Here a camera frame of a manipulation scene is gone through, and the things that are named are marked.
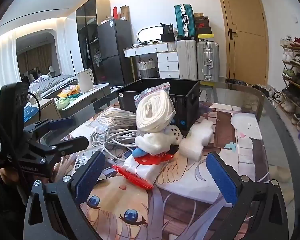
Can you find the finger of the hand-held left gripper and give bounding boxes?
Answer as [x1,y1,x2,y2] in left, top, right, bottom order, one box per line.
[22,117,73,137]
[27,136,90,158]

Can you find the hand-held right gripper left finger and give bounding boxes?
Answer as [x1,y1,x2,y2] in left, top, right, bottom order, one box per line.
[23,151,106,240]

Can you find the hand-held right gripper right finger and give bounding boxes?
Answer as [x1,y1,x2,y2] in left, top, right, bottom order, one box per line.
[206,151,289,240]

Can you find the white foam piece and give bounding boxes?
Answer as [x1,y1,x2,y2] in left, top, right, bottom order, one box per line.
[179,119,214,162]

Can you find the bagged grey rope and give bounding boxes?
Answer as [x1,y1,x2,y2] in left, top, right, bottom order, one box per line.
[96,110,138,133]

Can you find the red white packet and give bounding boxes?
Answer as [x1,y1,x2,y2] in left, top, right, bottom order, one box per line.
[112,152,174,190]

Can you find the white blue plush toy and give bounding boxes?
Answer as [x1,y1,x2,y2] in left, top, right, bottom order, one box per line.
[132,125,183,159]

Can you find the black storage box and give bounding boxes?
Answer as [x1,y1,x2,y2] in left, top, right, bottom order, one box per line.
[116,78,201,132]

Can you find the bagged white rope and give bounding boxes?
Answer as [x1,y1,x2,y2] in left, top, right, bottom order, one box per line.
[134,82,177,133]

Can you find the person's left hand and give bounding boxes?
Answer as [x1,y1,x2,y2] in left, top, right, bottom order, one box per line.
[0,167,22,184]

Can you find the blue box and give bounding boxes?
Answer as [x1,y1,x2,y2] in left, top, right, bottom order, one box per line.
[24,105,38,117]

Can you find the small clear plastic packet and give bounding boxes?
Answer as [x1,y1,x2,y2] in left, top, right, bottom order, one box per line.
[72,148,107,178]

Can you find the wooden side cabinet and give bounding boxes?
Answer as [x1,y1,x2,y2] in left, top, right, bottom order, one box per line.
[24,99,62,128]

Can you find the green snack packets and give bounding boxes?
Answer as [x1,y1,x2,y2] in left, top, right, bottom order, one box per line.
[56,96,71,110]

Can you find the pile of colourful snack packets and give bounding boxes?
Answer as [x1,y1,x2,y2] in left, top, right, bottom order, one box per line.
[57,84,80,98]

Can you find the grey low cabinet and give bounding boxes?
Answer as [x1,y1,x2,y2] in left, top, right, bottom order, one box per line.
[57,83,112,118]

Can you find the printed cartoon table mat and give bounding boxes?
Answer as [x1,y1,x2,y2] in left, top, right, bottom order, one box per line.
[54,100,270,240]

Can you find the bed with grey duvet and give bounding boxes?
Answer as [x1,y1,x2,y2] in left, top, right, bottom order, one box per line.
[27,74,78,99]

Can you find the white sheer curtain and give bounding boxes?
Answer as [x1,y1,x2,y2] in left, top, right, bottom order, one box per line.
[0,30,22,98]

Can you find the white electric kettle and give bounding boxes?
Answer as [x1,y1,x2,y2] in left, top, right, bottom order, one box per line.
[76,68,94,92]

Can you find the dark glass wardrobe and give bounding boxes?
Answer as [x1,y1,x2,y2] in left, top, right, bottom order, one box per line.
[76,0,112,85]

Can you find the black refrigerator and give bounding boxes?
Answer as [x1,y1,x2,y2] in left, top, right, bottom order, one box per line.
[97,18,134,84]

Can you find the pile of floor shoes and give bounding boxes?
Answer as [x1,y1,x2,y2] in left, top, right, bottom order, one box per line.
[250,84,283,105]

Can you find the woven basket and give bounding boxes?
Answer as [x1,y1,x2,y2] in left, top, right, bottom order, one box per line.
[137,59,157,78]

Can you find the silver suitcase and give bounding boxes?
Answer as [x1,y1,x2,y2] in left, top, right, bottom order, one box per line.
[196,40,220,82]

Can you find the white vanity desk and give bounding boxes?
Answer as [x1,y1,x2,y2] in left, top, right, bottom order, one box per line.
[124,41,180,79]

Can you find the white suitcase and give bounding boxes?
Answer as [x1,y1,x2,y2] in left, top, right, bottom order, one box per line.
[176,39,198,80]

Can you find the oval mirror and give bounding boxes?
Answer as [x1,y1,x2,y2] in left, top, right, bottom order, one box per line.
[137,26,170,43]

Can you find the tall cardboard box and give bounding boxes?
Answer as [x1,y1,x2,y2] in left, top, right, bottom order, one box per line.
[119,5,130,21]

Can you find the black bag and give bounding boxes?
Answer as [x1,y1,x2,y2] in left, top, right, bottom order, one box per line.
[160,22,175,42]

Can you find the wooden door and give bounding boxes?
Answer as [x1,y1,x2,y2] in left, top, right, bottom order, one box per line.
[215,0,269,87]

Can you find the metal shoe rack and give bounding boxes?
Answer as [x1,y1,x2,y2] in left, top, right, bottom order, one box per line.
[280,35,300,130]

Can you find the black shoe box red logo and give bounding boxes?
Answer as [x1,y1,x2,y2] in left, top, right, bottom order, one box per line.
[195,22,211,35]

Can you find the teal suitcase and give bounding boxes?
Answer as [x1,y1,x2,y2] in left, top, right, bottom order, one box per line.
[174,4,197,40]

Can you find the white cable bundle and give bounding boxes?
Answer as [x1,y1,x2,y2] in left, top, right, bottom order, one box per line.
[90,129,140,160]

